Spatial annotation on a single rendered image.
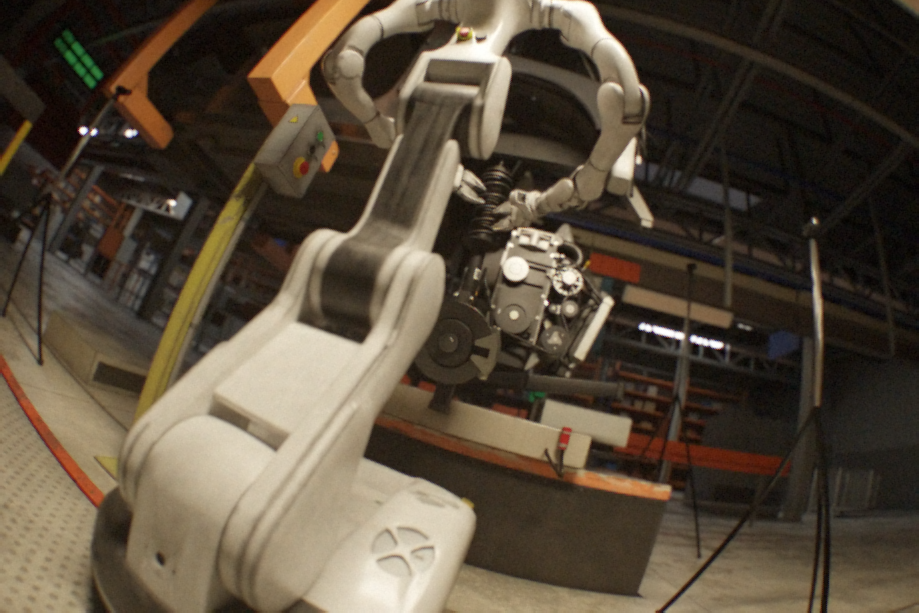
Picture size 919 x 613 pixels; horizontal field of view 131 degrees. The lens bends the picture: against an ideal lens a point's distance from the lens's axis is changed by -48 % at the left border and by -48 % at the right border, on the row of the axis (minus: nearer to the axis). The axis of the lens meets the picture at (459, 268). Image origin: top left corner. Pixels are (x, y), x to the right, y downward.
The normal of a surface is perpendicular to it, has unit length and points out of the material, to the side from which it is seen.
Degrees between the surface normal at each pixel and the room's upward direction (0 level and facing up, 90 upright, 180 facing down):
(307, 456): 55
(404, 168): 96
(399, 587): 38
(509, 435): 90
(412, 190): 96
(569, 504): 90
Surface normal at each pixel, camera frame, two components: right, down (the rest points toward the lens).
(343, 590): 0.15, -0.95
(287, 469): 0.07, -0.85
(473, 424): -0.09, -0.41
